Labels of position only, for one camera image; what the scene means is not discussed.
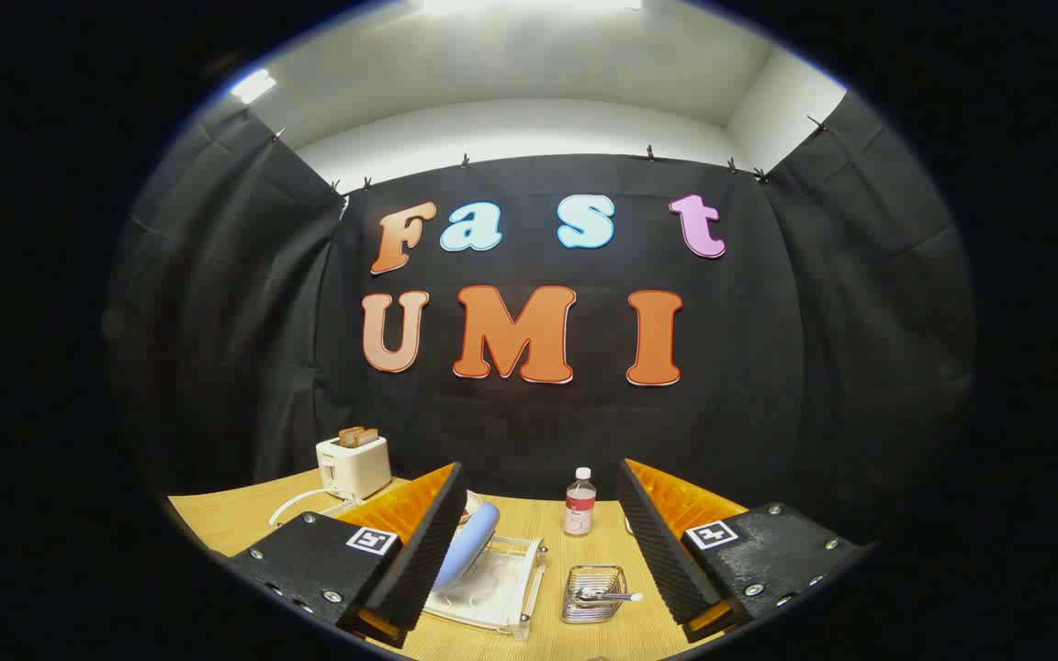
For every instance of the white toaster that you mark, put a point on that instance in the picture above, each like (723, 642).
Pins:
(356, 468)

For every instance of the black backdrop cloth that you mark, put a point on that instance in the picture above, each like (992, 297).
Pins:
(538, 422)

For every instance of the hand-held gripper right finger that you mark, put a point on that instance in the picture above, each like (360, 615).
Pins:
(662, 551)

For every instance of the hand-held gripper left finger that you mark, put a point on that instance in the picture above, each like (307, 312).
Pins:
(423, 551)

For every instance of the blue plate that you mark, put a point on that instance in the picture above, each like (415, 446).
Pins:
(469, 551)

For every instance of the ceiling light panel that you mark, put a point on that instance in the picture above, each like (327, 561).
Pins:
(253, 85)

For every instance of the clear bottle with red label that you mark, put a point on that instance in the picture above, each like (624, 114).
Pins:
(579, 509)

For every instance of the brown toast slice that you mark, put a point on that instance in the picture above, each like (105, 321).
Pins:
(349, 436)
(369, 436)

